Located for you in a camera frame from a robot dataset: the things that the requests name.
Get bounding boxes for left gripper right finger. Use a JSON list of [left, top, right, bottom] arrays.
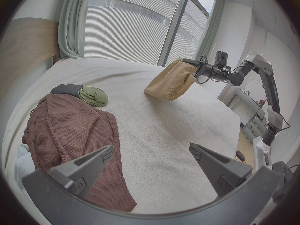
[[189, 142, 254, 198]]

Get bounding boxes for bed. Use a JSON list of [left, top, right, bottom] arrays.
[[0, 18, 242, 216]]

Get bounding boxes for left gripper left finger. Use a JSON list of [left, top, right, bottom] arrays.
[[49, 144, 115, 199]]

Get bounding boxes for grey-green curtain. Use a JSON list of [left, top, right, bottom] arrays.
[[57, 0, 94, 59], [193, 0, 226, 60]]

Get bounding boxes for tan shorts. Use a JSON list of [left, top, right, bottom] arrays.
[[144, 57, 196, 101]]

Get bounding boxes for green garment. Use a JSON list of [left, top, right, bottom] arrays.
[[78, 86, 109, 108]]

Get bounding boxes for window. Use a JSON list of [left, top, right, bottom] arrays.
[[81, 0, 216, 67]]

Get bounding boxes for black garment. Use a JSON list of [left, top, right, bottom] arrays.
[[50, 84, 83, 98]]

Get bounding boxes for brown garment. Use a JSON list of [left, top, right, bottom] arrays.
[[22, 93, 137, 213]]

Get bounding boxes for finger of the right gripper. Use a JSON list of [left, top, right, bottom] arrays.
[[181, 59, 200, 67]]

